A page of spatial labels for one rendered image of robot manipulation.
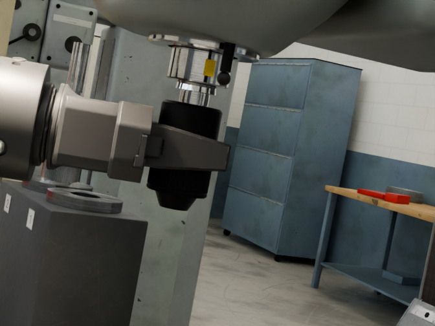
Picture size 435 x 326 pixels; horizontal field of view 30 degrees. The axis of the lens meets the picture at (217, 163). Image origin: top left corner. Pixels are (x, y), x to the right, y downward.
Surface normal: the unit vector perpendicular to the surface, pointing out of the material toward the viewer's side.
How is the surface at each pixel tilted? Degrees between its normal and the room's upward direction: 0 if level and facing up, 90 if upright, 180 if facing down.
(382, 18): 117
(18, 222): 90
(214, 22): 124
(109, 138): 90
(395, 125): 90
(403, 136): 90
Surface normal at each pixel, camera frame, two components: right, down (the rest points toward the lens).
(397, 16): -0.89, 0.31
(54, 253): 0.49, 0.14
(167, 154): 0.13, 0.08
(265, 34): 0.36, 0.76
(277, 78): -0.91, -0.15
